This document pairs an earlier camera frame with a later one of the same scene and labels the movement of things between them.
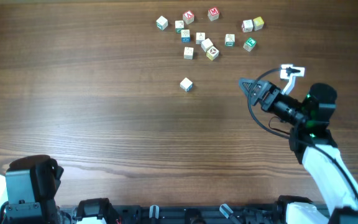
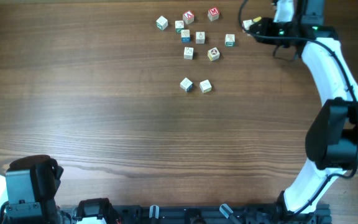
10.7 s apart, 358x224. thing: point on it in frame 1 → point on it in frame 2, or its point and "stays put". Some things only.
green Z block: [179, 25] stays put
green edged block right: [229, 40] stays put
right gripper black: [270, 93] → [265, 27]
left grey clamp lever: [157, 211] stays put
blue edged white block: [186, 84] stays put
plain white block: [206, 45] → [206, 86]
